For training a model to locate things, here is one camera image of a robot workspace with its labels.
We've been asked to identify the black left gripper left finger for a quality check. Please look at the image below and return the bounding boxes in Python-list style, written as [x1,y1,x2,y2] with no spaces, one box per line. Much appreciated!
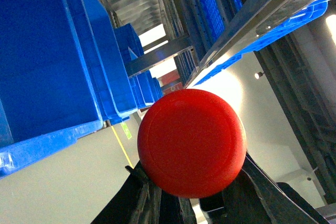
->
[92,165,196,223]

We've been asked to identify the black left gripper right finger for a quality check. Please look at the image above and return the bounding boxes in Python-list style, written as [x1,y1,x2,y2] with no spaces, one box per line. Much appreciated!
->
[222,153,317,223]

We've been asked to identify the red push button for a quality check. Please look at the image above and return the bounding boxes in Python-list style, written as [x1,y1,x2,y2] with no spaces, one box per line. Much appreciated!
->
[138,89,247,198]

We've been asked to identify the blue plastic bin with buttons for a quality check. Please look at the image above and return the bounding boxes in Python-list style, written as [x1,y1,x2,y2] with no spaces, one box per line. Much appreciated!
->
[0,0,137,180]

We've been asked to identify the metal shelf front rail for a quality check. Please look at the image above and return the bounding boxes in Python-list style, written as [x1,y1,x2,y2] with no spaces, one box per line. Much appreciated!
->
[185,0,315,88]

